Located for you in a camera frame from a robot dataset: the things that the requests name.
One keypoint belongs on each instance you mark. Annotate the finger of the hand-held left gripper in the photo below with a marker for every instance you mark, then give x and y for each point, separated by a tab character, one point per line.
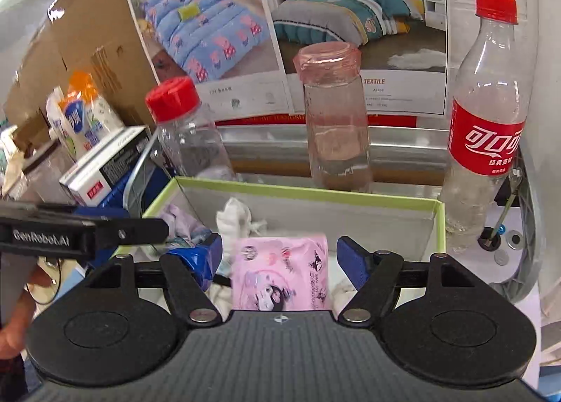
131	233
103	213

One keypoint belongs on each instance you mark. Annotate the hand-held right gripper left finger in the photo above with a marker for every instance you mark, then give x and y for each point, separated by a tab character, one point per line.
206	259

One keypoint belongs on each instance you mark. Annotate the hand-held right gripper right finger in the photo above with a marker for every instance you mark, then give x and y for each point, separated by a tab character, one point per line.
353	259

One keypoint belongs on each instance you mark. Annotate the green cardboard box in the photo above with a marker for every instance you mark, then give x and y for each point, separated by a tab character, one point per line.
328	218

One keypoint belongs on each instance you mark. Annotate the pink cartoon tissue pack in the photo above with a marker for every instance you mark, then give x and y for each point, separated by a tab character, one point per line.
280	270

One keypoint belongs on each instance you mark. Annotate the person's left hand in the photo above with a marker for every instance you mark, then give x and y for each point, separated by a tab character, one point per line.
15	336

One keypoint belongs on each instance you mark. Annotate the pale purple cloth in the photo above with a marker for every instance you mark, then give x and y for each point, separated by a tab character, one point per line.
179	220

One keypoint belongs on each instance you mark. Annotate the white and black carton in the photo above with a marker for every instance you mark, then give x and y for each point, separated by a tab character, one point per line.
101	165

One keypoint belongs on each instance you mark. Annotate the white cloth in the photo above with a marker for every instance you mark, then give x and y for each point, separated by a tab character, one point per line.
234	218

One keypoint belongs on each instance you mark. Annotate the orange white snack bag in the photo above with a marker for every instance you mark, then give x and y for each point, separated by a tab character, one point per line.
76	121

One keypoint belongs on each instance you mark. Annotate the clear bottle with red cap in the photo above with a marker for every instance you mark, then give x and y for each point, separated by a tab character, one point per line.
188	143

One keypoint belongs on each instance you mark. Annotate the pink lidded clear bottle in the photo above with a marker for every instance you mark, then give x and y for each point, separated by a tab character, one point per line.
335	121

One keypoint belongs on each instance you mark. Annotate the red label cola bottle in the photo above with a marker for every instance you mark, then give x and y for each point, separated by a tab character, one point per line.
482	143

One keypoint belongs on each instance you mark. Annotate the large brown cardboard sheet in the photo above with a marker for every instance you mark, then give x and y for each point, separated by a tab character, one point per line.
87	33

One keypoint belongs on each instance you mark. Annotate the grey metal clamp bracket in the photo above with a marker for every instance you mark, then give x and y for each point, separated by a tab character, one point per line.
528	218

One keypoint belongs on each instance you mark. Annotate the red bedding wall calendar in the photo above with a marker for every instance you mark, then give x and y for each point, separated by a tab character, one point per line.
245	33

